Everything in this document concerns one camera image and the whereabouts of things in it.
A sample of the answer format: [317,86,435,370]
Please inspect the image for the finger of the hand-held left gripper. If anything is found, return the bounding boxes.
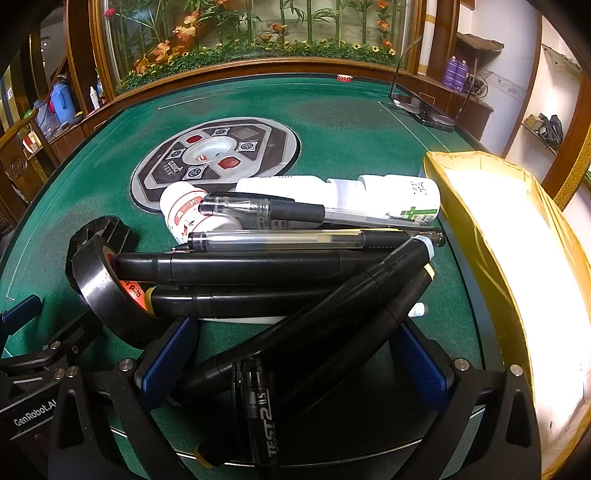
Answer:
[0,294,43,342]
[0,311,105,384]

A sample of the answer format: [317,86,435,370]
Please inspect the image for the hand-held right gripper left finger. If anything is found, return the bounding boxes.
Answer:
[46,316,201,480]

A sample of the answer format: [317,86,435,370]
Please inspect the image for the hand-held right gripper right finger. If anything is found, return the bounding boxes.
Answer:
[390,320,543,480]

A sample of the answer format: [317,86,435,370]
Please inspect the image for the black tape roll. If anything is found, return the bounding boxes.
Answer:
[71,235,160,349]

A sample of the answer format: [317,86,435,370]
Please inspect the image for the black marker beige cap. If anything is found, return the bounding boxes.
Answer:
[194,265,437,468]

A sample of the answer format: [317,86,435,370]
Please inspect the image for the gold cardboard box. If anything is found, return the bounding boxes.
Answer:
[424,150,591,480]

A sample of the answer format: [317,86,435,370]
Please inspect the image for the white bottle red cartoon label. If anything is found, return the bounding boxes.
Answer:
[159,181,243,245]

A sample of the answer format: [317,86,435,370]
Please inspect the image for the slim clear gel pen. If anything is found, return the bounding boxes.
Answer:
[172,228,446,254]

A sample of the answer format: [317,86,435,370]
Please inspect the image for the clear gel pen black grip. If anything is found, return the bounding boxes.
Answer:
[198,193,437,230]

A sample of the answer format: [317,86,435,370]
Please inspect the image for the large white plastic bottle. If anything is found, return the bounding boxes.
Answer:
[235,175,366,210]

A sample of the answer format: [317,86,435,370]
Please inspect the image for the wooden chair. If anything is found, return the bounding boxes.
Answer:
[0,108,61,204]

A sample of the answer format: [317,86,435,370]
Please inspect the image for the blue plastic jug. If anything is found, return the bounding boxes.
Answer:
[48,80,77,125]

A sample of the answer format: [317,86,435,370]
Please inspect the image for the round table control panel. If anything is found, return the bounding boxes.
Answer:
[130,117,301,215]

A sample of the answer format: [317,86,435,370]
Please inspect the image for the black eyeglasses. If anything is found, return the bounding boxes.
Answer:
[389,37,478,134]

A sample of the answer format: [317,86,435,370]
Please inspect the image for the black bag on shelf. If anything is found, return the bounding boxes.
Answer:
[536,113,565,148]

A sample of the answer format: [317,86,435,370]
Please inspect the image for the artificial flower display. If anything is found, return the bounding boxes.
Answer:
[95,0,416,95]

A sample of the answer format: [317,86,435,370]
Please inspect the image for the tangled cables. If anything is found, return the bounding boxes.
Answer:
[468,71,495,100]

